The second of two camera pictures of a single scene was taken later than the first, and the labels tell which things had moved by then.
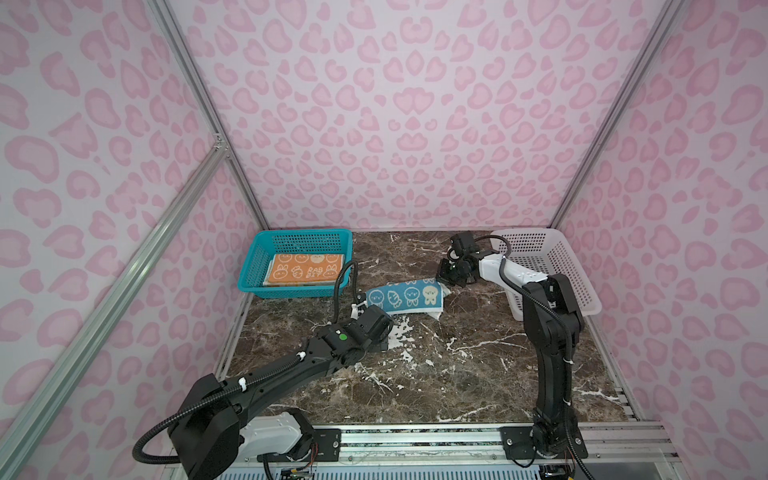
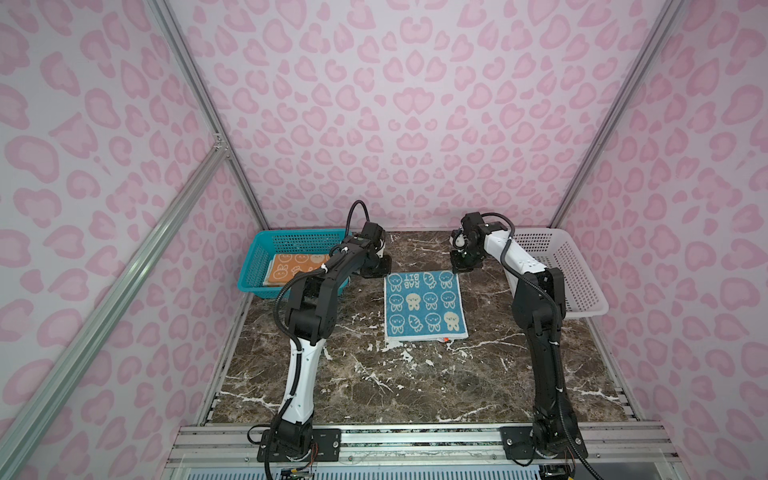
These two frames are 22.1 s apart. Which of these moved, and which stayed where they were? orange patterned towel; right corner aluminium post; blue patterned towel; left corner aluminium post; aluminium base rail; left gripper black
Moved: blue patterned towel; left gripper black
Stayed: left corner aluminium post; orange patterned towel; aluminium base rail; right corner aluminium post
